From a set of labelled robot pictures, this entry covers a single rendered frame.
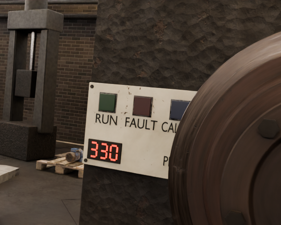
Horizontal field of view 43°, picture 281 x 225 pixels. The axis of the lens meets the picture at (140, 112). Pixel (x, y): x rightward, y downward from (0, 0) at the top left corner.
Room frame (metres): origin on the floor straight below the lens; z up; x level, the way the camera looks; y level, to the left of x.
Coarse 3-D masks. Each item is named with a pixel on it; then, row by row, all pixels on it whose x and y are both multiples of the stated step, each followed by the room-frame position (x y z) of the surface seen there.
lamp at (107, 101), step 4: (100, 96) 0.75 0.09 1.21; (104, 96) 0.75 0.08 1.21; (108, 96) 0.75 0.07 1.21; (112, 96) 0.74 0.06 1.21; (100, 100) 0.75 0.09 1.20; (104, 100) 0.75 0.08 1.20; (108, 100) 0.75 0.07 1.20; (112, 100) 0.74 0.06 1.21; (100, 104) 0.75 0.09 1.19; (104, 104) 0.75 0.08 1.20; (108, 104) 0.75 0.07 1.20; (112, 104) 0.74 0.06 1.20; (100, 108) 0.75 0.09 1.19; (104, 108) 0.75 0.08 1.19; (108, 108) 0.75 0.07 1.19; (112, 108) 0.74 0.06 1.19
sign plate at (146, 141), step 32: (96, 96) 0.76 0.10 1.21; (128, 96) 0.74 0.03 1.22; (160, 96) 0.71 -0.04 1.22; (192, 96) 0.69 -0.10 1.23; (96, 128) 0.76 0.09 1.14; (128, 128) 0.73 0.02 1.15; (160, 128) 0.71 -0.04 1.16; (96, 160) 0.76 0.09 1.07; (128, 160) 0.73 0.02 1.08; (160, 160) 0.71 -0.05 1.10
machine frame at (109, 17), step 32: (128, 0) 0.76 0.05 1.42; (160, 0) 0.74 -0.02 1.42; (192, 0) 0.71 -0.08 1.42; (224, 0) 0.69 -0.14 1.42; (256, 0) 0.67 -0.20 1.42; (96, 32) 0.79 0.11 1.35; (128, 32) 0.76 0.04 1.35; (160, 32) 0.74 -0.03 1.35; (192, 32) 0.71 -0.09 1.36; (224, 32) 0.69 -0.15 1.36; (256, 32) 0.67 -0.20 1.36; (96, 64) 0.79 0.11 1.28; (128, 64) 0.76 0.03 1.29; (160, 64) 0.73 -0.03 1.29; (192, 64) 0.71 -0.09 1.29; (96, 192) 0.78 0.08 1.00; (128, 192) 0.75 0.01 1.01; (160, 192) 0.72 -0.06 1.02; (96, 224) 0.77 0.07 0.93; (128, 224) 0.75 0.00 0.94; (160, 224) 0.72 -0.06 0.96
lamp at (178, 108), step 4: (172, 100) 0.70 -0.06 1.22; (172, 104) 0.69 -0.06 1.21; (176, 104) 0.69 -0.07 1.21; (180, 104) 0.69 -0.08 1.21; (184, 104) 0.69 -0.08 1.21; (188, 104) 0.68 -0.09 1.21; (172, 108) 0.69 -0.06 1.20; (176, 108) 0.69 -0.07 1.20; (180, 108) 0.69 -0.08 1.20; (184, 108) 0.69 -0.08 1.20; (172, 112) 0.69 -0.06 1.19; (176, 112) 0.69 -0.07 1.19; (180, 112) 0.69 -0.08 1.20; (172, 116) 0.69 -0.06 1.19; (176, 116) 0.69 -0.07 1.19; (180, 116) 0.69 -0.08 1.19
